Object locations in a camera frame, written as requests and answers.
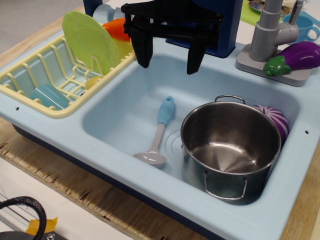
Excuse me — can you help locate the cream dish drying rack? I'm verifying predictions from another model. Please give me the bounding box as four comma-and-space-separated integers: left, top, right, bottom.
0, 34, 136, 119

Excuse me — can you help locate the yellow round toy in rack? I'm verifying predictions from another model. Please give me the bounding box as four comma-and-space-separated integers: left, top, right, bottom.
85, 76, 102, 90

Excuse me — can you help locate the orange toy carrot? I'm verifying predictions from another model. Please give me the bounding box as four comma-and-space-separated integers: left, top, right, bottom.
102, 18, 131, 42

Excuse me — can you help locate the light blue toy sink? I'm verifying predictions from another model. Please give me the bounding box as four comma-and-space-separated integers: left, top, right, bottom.
0, 39, 320, 240

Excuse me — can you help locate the blue handled grey ladle spoon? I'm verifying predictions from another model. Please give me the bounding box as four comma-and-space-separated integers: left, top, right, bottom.
133, 96, 175, 168

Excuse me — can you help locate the purple toy eggplant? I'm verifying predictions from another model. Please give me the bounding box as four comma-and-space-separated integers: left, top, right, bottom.
263, 41, 320, 77

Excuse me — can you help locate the yellow tape piece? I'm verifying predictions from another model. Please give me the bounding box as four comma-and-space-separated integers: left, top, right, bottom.
25, 217, 58, 236

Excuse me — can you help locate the stainless steel pot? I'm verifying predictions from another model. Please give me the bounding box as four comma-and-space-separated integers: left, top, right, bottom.
180, 95, 281, 205

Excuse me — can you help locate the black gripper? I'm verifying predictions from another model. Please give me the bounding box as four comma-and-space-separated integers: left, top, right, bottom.
121, 0, 224, 75

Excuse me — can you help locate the grey toy faucet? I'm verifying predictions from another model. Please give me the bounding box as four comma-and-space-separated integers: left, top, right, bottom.
235, 0, 304, 77

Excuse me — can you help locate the dark blue sink backboard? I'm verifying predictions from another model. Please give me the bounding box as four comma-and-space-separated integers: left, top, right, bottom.
83, 0, 243, 58

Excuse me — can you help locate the black braided cable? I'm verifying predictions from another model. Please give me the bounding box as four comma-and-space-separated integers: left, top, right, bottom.
0, 196, 48, 240

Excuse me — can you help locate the blue plastic mug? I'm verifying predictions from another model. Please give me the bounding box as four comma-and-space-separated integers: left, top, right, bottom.
289, 11, 320, 45

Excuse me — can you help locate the purple striped toy onion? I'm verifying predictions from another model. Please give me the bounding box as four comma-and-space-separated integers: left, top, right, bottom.
253, 104, 290, 145

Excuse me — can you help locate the light green plastic plate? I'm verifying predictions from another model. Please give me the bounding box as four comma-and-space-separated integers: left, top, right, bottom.
62, 11, 121, 75

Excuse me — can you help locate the green mat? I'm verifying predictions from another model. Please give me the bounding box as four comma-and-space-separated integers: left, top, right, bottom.
240, 0, 261, 26

